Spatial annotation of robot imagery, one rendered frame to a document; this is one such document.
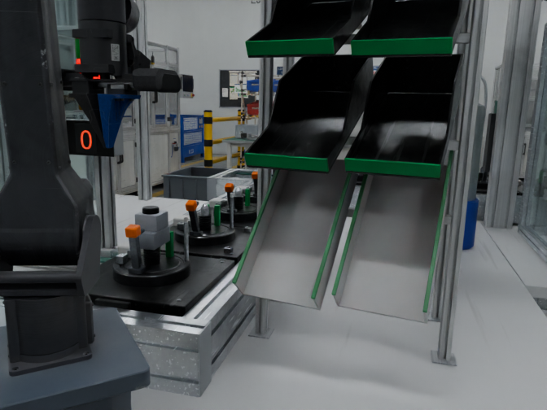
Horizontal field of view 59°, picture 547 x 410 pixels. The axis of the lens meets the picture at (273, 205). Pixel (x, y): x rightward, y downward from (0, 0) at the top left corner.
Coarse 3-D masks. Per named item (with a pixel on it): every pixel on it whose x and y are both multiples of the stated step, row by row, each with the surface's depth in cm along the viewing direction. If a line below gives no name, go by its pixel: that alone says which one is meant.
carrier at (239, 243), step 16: (208, 208) 111; (176, 224) 123; (208, 224) 111; (224, 224) 118; (176, 240) 110; (192, 240) 106; (208, 240) 106; (224, 240) 108; (240, 240) 112; (208, 256) 101; (224, 256) 100; (240, 256) 101
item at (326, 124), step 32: (320, 64) 89; (352, 64) 86; (288, 96) 84; (320, 96) 90; (352, 96) 76; (288, 128) 81; (320, 128) 80; (352, 128) 78; (256, 160) 72; (288, 160) 70; (320, 160) 67
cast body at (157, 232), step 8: (144, 208) 86; (152, 208) 85; (136, 216) 85; (144, 216) 85; (152, 216) 85; (160, 216) 86; (136, 224) 86; (144, 224) 85; (152, 224) 85; (160, 224) 86; (144, 232) 85; (152, 232) 85; (160, 232) 86; (168, 232) 90; (144, 240) 84; (152, 240) 84; (160, 240) 87; (168, 240) 90; (144, 248) 85; (152, 248) 84
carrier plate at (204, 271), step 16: (192, 256) 99; (192, 272) 90; (208, 272) 90; (224, 272) 92; (96, 288) 81; (112, 288) 81; (128, 288) 82; (144, 288) 82; (160, 288) 82; (176, 288) 82; (192, 288) 82; (208, 288) 84; (144, 304) 77; (160, 304) 76; (176, 304) 76; (192, 304) 78
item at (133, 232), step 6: (126, 228) 80; (132, 228) 80; (138, 228) 81; (126, 234) 81; (132, 234) 80; (138, 234) 81; (132, 240) 81; (138, 240) 82; (132, 246) 82; (138, 246) 82; (132, 252) 82; (138, 252) 82; (132, 258) 82; (138, 258) 82; (132, 264) 83; (138, 264) 83
